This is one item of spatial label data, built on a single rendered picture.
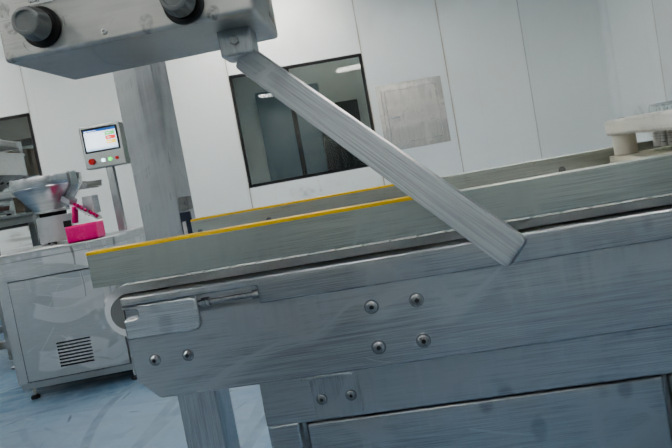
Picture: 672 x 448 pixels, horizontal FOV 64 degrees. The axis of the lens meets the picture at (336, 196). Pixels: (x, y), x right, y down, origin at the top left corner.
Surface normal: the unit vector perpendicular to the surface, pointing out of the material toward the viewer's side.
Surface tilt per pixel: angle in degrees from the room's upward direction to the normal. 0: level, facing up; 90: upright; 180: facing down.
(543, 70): 90
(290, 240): 90
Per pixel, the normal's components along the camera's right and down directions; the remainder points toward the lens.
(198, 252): -0.09, 0.07
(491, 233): -0.62, 0.10
